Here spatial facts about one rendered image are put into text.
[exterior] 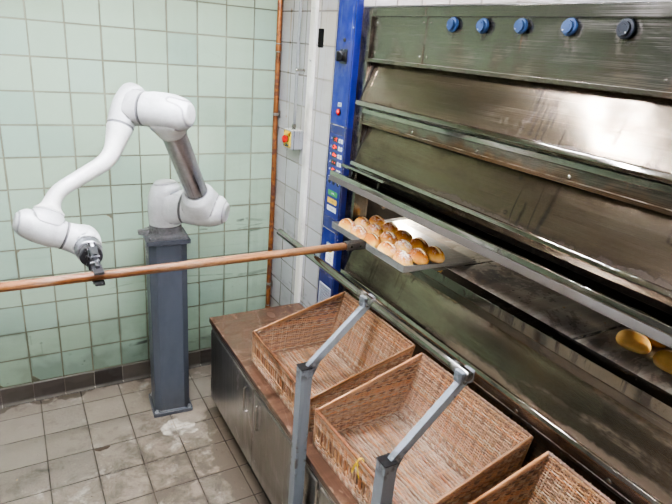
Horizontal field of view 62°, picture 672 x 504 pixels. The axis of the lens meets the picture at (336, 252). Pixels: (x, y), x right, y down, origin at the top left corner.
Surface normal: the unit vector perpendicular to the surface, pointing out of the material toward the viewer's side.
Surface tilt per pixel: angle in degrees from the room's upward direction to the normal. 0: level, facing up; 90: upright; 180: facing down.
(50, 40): 90
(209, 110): 90
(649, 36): 90
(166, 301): 90
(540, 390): 70
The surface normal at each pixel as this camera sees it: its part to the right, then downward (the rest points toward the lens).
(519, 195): -0.79, -0.22
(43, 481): 0.08, -0.93
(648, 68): -0.87, 0.11
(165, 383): 0.43, 0.35
